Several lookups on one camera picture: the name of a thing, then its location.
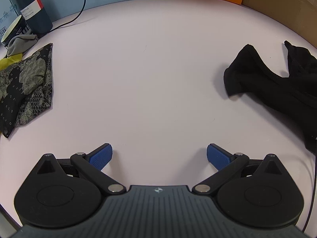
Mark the black t-shirt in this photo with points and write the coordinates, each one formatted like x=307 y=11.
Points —
x=260 y=79

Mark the dark paper cup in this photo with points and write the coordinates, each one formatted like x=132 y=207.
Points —
x=17 y=29

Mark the yellow cloth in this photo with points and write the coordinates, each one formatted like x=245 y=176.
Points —
x=10 y=60

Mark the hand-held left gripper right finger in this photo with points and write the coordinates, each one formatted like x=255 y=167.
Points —
x=216 y=156

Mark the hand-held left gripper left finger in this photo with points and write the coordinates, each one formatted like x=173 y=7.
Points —
x=102 y=156

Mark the brown cardboard box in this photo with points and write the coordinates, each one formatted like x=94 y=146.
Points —
x=284 y=5

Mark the grey cloth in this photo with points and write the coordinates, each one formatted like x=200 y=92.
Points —
x=21 y=43

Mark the dark cylindrical bottle box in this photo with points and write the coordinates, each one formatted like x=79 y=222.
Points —
x=34 y=12

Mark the black patterned cloth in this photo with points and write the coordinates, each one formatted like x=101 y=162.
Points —
x=24 y=84

